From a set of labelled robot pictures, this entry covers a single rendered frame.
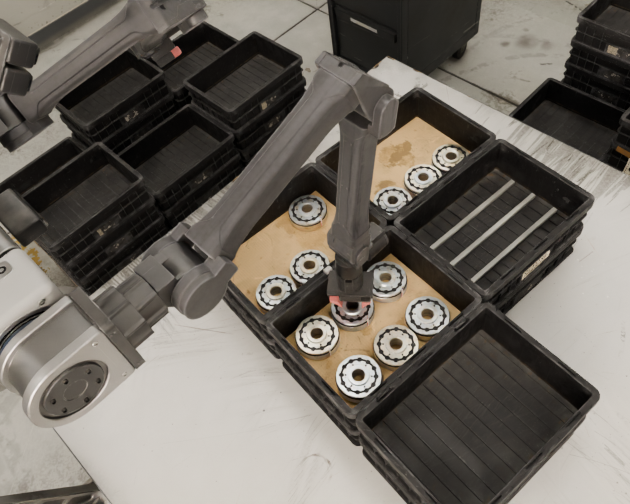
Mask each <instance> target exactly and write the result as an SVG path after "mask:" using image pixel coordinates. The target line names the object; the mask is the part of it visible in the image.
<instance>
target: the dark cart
mask: <svg viewBox="0 0 630 504"><path fill-rule="evenodd" d="M481 3H482V0H327V4H328V13H329V22H330V30H331V39H332V48H333V55H336V56H338V57H340V58H342V59H344V60H347V61H349V62H351V63H353V64H355V65H356V66H357V67H359V69H361V70H363V71H364V72H366V73H367V72H368V71H369V70H370V69H372V68H373V67H374V66H375V65H377V64H378V63H379V62H380V61H382V60H383V59H384V58H385V57H387V56H389V57H391V58H393V59H395V60H397V61H399V62H401V63H403V64H405V65H407V66H409V67H411V68H413V69H415V70H418V71H420V72H422V73H424V74H426V75H429V74H430V73H431V72H433V71H434V70H435V69H436V68H437V67H438V66H440V65H441V64H442V63H443V62H444V61H446V60H447V59H448V58H449V57H450V56H451V55H452V57H454V58H456V59H460V58H461V57H462V56H463V54H464V52H465V50H466V47H467V42H468V41H469V40H470V39H471V38H473V37H474V36H475V35H476V34H477V33H478V29H479V20H480V12H481Z"/></svg>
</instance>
